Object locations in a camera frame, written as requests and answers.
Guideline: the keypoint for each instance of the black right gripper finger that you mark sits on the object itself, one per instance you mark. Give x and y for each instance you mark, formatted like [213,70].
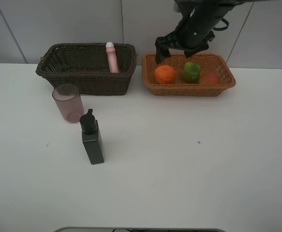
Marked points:
[162,53]
[190,53]

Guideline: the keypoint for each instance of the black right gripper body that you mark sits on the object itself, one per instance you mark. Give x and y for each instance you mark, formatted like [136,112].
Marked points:
[199,19]

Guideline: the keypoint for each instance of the green lime fruit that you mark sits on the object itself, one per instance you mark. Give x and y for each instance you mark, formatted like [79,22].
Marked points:
[191,72]

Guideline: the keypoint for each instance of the orange tangerine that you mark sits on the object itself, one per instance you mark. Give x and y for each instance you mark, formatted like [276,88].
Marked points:
[165,74]

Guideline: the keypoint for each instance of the brown bread bun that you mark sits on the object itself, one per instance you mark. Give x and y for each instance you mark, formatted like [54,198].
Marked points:
[209,78]

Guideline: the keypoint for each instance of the pink bottle white cap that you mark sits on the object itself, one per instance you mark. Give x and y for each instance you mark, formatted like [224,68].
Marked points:
[112,57]

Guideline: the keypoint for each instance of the translucent pink cup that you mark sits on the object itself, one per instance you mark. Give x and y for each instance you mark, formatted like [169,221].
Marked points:
[69,103]

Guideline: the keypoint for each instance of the orange wicker basket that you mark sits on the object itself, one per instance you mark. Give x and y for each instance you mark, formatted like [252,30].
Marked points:
[209,63]

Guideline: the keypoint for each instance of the dark brown wicker basket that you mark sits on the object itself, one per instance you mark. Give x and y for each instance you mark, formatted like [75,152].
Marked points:
[85,65]

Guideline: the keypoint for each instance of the black pump bottle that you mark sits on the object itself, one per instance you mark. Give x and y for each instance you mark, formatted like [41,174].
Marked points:
[91,138]

